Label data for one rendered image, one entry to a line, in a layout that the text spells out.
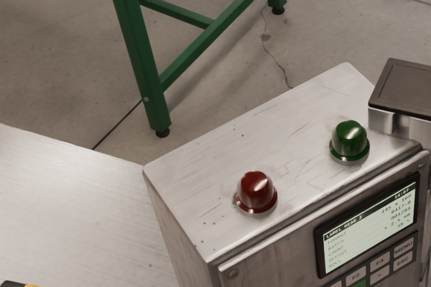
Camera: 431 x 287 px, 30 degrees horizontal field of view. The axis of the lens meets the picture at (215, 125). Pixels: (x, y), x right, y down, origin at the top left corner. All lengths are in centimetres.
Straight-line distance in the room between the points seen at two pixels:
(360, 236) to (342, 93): 10
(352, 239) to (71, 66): 242
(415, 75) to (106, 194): 91
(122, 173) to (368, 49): 151
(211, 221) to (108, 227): 84
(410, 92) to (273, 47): 227
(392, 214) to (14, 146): 105
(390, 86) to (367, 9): 239
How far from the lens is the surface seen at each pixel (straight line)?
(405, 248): 60
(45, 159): 147
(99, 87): 279
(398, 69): 54
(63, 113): 275
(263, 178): 49
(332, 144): 52
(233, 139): 54
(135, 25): 224
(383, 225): 55
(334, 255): 54
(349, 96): 56
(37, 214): 139
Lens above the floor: 188
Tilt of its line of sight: 47 degrees down
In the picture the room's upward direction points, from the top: 12 degrees counter-clockwise
